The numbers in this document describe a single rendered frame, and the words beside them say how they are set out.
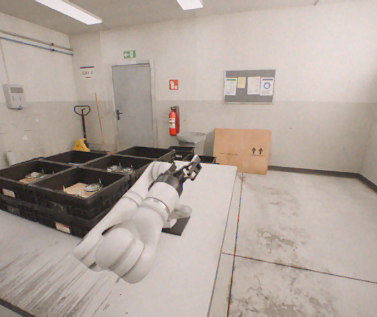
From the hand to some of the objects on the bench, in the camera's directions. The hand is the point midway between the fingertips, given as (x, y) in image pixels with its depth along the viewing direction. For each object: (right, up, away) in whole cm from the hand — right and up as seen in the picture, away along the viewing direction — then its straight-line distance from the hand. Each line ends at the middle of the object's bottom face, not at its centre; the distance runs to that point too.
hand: (185, 162), depth 60 cm
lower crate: (-54, -32, +45) cm, 78 cm away
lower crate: (-92, -28, +59) cm, 112 cm away
